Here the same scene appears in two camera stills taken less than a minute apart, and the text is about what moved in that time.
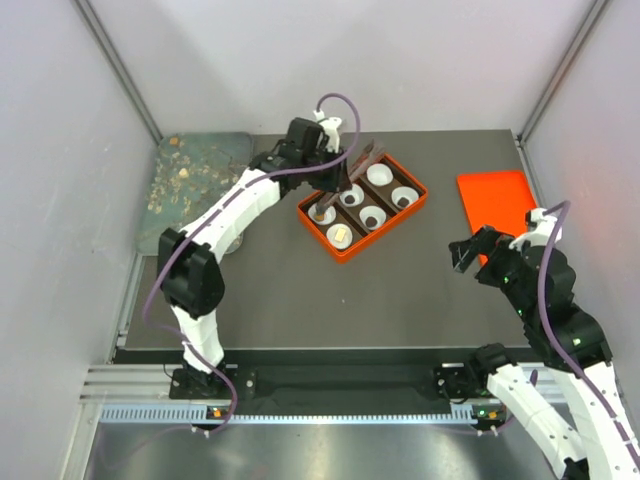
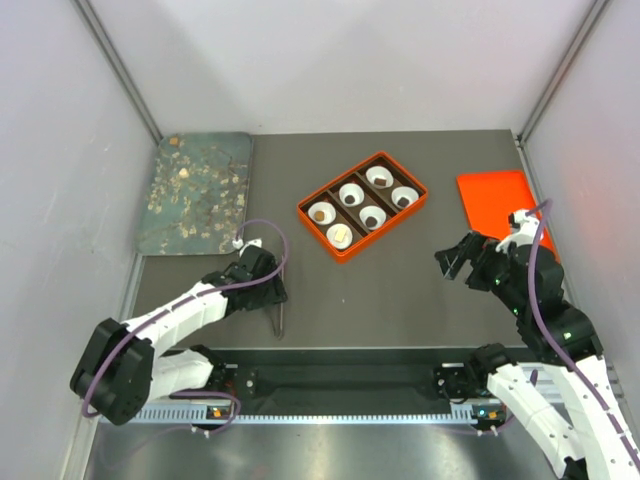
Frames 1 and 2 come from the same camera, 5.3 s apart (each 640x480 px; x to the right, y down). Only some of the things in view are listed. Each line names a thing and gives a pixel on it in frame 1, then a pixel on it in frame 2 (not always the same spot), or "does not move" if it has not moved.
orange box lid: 499,200 does not move
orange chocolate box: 355,218 does not move
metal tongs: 371,154 -> 277,312
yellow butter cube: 340,234 does not move
